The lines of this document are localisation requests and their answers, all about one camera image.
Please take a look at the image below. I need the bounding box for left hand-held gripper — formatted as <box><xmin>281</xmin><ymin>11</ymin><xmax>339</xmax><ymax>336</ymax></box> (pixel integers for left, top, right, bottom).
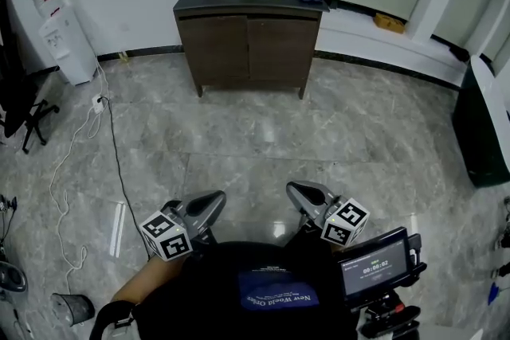
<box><xmin>139</xmin><ymin>190</ymin><xmax>227</xmax><ymax>263</ymax></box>

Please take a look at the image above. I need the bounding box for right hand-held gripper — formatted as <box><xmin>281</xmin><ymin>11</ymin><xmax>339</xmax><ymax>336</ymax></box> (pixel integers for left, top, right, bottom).
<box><xmin>285</xmin><ymin>181</ymin><xmax>371</xmax><ymax>248</ymax></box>

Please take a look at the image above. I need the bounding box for brown wooden cabinet door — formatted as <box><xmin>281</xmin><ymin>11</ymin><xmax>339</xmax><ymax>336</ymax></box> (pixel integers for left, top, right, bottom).
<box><xmin>178</xmin><ymin>14</ymin><xmax>250</xmax><ymax>81</ymax></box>
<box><xmin>246</xmin><ymin>16</ymin><xmax>319</xmax><ymax>83</ymax></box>

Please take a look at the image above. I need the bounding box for person's left forearm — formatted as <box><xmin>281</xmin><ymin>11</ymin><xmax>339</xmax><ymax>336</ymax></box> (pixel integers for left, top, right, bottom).
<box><xmin>111</xmin><ymin>253</ymin><xmax>188</xmax><ymax>304</ymax></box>

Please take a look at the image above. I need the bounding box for brown wooden sink cabinet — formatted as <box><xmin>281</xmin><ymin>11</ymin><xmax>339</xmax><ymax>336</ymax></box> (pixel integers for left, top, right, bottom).
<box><xmin>173</xmin><ymin>0</ymin><xmax>331</xmax><ymax>100</ymax></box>

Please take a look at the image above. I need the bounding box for person's black shirt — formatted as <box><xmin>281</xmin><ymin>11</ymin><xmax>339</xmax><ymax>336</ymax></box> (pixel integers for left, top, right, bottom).
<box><xmin>131</xmin><ymin>229</ymin><xmax>359</xmax><ymax>340</ymax></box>

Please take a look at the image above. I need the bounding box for black screen device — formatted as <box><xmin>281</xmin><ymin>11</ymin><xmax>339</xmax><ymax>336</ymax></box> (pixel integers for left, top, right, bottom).
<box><xmin>337</xmin><ymin>226</ymin><xmax>427</xmax><ymax>307</ymax></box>

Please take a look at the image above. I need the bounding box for black mesh waste bin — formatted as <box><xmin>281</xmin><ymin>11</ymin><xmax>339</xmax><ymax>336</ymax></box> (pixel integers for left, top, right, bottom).
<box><xmin>50</xmin><ymin>292</ymin><xmax>96</xmax><ymax>327</ymax></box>

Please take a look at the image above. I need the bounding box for dark green white appliance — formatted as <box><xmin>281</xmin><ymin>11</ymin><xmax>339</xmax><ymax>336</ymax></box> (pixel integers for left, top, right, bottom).
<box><xmin>452</xmin><ymin>54</ymin><xmax>510</xmax><ymax>188</ymax></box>

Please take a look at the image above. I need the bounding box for brown cardboard box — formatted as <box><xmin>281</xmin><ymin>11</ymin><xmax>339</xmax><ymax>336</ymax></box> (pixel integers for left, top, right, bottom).
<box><xmin>373</xmin><ymin>13</ymin><xmax>406</xmax><ymax>34</ymax></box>

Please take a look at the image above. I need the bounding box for grey round device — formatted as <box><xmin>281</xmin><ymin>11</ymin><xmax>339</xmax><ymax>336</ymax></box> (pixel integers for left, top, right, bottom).
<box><xmin>0</xmin><ymin>260</ymin><xmax>28</xmax><ymax>294</ymax></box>

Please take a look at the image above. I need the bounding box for white water dispenser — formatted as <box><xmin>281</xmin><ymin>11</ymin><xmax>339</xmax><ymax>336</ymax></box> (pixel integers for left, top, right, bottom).
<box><xmin>38</xmin><ymin>6</ymin><xmax>99</xmax><ymax>87</ymax></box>

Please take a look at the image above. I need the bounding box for black office chair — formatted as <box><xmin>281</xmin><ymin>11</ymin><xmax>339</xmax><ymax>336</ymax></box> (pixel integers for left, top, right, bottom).
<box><xmin>0</xmin><ymin>0</ymin><xmax>61</xmax><ymax>154</ymax></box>

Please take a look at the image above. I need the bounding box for black cable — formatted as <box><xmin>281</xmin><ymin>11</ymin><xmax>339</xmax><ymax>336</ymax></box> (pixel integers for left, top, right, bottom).
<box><xmin>101</xmin><ymin>96</ymin><xmax>151</xmax><ymax>236</ymax></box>

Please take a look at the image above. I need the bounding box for white cable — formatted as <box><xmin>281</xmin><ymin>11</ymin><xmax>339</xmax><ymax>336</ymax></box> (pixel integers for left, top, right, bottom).
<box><xmin>49</xmin><ymin>55</ymin><xmax>112</xmax><ymax>291</ymax></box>

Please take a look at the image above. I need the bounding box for black strap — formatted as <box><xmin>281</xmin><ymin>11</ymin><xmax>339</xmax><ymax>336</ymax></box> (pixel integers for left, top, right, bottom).
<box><xmin>89</xmin><ymin>300</ymin><xmax>136</xmax><ymax>340</ymax></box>

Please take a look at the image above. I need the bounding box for black screen mount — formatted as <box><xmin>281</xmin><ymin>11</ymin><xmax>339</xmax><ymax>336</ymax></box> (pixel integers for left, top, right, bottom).
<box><xmin>350</xmin><ymin>290</ymin><xmax>422</xmax><ymax>340</ymax></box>

